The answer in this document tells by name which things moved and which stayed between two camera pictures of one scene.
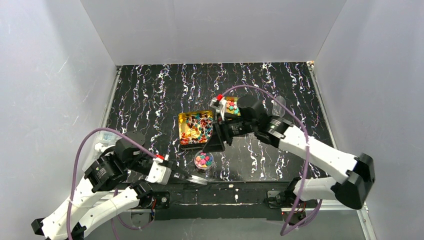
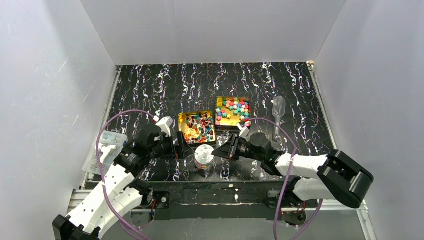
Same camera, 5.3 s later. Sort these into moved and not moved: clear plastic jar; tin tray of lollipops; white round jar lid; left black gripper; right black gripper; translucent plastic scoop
Moved: left black gripper; right black gripper; white round jar lid
Not moved: clear plastic jar; tin tray of lollipops; translucent plastic scoop
